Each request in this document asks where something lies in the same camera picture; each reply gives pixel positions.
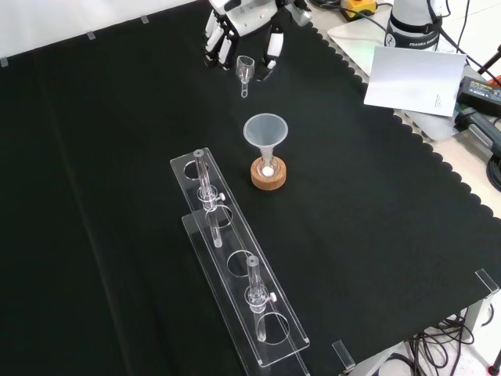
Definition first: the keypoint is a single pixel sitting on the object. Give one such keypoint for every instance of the round-bottom glass flask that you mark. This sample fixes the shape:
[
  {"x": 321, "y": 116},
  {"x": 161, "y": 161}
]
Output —
[{"x": 268, "y": 166}]

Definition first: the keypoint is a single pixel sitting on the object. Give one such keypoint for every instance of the clear acrylic cloth clamp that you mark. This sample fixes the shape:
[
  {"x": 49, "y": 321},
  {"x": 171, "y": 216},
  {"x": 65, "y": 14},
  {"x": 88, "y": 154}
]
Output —
[
  {"x": 343, "y": 354},
  {"x": 487, "y": 280}
]

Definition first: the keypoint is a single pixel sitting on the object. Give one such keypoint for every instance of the translucent plastic funnel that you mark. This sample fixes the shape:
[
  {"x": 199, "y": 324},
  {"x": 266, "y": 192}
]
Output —
[{"x": 266, "y": 131}]

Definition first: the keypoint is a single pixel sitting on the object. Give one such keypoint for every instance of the black table cloth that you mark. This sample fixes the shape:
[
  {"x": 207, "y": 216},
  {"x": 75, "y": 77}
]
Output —
[{"x": 117, "y": 196}]

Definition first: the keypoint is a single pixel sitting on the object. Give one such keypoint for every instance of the yellow stop button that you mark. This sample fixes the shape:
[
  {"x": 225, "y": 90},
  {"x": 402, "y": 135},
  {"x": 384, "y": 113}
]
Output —
[{"x": 358, "y": 6}]

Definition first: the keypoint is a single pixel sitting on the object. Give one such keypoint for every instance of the white paper card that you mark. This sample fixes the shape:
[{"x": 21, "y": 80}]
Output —
[{"x": 415, "y": 80}]

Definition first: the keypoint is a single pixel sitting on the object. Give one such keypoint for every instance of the black power adapter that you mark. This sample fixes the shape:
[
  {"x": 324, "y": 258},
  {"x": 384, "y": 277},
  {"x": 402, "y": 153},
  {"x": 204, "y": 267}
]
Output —
[{"x": 479, "y": 92}]

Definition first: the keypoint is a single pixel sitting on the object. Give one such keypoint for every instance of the pale board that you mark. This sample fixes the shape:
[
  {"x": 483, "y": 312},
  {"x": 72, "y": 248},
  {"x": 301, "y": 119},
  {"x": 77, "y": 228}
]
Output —
[{"x": 348, "y": 37}]

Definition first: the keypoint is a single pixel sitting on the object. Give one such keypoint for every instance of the clear acrylic funnel stand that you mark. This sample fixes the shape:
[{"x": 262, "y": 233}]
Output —
[{"x": 219, "y": 235}]

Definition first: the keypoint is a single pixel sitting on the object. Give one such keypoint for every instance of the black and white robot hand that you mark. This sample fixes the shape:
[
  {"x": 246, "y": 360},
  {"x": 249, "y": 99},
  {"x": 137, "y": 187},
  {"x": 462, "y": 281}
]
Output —
[{"x": 250, "y": 17}]

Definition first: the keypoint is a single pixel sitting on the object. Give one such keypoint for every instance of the black tripod leg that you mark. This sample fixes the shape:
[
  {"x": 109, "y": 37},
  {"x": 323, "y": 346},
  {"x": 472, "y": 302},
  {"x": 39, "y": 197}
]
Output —
[{"x": 489, "y": 60}]

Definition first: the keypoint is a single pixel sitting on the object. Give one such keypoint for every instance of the clear glass weighing funnel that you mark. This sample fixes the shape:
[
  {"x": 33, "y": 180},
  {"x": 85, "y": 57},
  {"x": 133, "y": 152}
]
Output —
[{"x": 244, "y": 68}]

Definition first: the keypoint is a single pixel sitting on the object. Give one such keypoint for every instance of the black grey plug block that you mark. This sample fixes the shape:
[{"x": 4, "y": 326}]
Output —
[{"x": 479, "y": 125}]

